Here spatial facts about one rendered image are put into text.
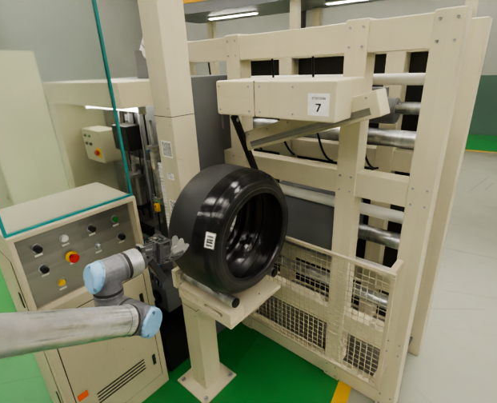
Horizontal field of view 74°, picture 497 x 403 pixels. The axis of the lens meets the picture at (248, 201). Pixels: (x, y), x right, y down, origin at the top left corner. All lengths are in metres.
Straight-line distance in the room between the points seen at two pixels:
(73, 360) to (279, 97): 1.53
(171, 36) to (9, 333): 1.15
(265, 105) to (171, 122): 0.40
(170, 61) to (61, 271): 1.04
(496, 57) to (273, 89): 8.87
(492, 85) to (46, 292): 9.72
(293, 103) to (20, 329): 1.09
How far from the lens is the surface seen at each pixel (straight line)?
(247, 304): 1.62
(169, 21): 1.50
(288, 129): 1.54
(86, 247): 1.73
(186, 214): 1.30
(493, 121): 10.18
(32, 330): 0.83
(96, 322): 0.93
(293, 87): 1.34
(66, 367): 1.93
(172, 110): 1.47
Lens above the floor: 1.84
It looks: 23 degrees down
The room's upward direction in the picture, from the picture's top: 3 degrees counter-clockwise
